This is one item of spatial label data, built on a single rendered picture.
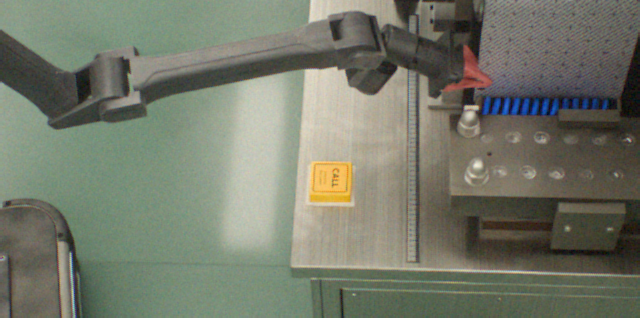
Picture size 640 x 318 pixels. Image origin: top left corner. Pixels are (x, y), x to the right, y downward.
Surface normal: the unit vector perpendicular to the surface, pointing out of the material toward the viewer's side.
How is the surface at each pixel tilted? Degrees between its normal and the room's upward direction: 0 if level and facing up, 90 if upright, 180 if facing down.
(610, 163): 0
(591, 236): 90
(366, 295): 90
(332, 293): 90
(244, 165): 0
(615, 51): 90
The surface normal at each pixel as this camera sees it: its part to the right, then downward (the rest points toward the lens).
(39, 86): 0.24, 0.81
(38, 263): -0.04, -0.59
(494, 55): -0.05, 0.80
